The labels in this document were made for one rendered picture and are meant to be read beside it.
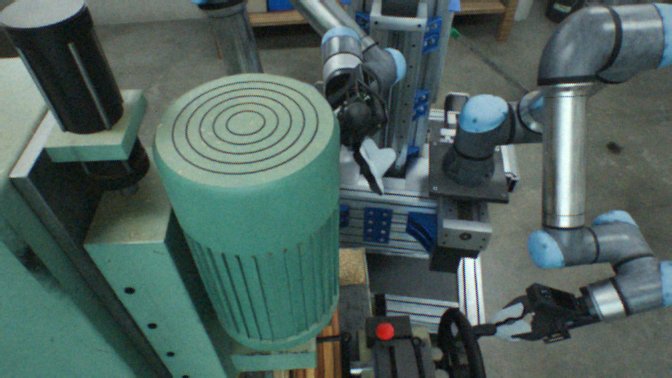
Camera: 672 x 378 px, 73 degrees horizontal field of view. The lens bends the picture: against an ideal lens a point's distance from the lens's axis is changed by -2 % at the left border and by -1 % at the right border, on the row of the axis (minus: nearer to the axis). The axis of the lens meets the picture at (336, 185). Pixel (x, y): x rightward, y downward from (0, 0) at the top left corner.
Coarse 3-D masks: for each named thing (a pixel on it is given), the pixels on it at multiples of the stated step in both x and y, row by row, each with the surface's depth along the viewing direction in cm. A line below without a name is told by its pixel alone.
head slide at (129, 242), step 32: (128, 192) 47; (160, 192) 48; (96, 224) 45; (128, 224) 45; (160, 224) 45; (96, 256) 45; (128, 256) 45; (160, 256) 46; (128, 288) 49; (160, 288) 50; (192, 288) 53; (160, 320) 55; (192, 320) 56; (160, 352) 62; (192, 352) 62; (224, 352) 68
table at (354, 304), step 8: (360, 248) 107; (344, 288) 99; (352, 288) 99; (360, 288) 99; (368, 288) 100; (344, 296) 98; (352, 296) 98; (360, 296) 98; (368, 296) 98; (344, 304) 97; (352, 304) 97; (360, 304) 97; (368, 304) 97; (344, 312) 96; (352, 312) 96; (360, 312) 96; (368, 312) 96; (344, 320) 94; (352, 320) 94; (360, 320) 94; (344, 328) 93; (352, 328) 93; (360, 328) 93; (352, 336) 92; (352, 344) 91; (352, 352) 90; (352, 360) 89; (352, 376) 87
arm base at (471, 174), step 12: (444, 156) 135; (456, 156) 129; (468, 156) 126; (492, 156) 128; (444, 168) 134; (456, 168) 131; (468, 168) 128; (480, 168) 128; (492, 168) 130; (456, 180) 131; (468, 180) 129; (480, 180) 130
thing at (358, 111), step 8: (352, 104) 60; (360, 104) 60; (344, 112) 61; (352, 112) 59; (360, 112) 59; (368, 112) 60; (344, 120) 61; (352, 120) 59; (360, 120) 59; (368, 120) 60; (344, 128) 61; (352, 128) 61; (360, 128) 60
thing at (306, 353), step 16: (240, 352) 72; (256, 352) 72; (272, 352) 72; (288, 352) 72; (304, 352) 73; (240, 368) 76; (256, 368) 76; (272, 368) 77; (288, 368) 77; (304, 368) 77
